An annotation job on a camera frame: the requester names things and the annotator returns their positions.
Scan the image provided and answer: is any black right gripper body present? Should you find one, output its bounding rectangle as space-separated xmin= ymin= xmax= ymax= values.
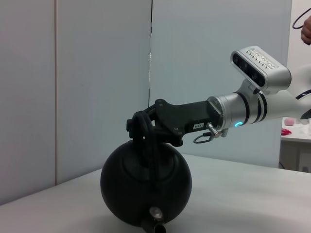
xmin=152 ymin=99 xmax=225 ymax=148

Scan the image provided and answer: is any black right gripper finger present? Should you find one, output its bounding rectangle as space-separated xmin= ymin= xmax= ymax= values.
xmin=145 ymin=125 xmax=176 ymax=144
xmin=126 ymin=103 xmax=159 ymax=139

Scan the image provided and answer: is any black round teapot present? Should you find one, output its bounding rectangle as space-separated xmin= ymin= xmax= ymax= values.
xmin=100 ymin=111 xmax=192 ymax=233

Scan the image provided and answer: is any person hand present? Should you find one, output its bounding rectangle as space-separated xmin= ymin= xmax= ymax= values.
xmin=300 ymin=17 xmax=311 ymax=46

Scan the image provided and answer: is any white side table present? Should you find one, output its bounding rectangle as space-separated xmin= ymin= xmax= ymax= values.
xmin=279 ymin=132 xmax=311 ymax=172

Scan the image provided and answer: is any right gripper cable with plug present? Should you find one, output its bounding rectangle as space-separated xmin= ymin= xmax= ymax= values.
xmin=193 ymin=122 xmax=228 ymax=144

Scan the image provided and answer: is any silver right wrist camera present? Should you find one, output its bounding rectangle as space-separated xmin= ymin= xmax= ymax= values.
xmin=230 ymin=46 xmax=292 ymax=96

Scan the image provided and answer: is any thin black hanging cable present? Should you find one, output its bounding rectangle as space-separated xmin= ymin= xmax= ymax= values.
xmin=292 ymin=0 xmax=311 ymax=30

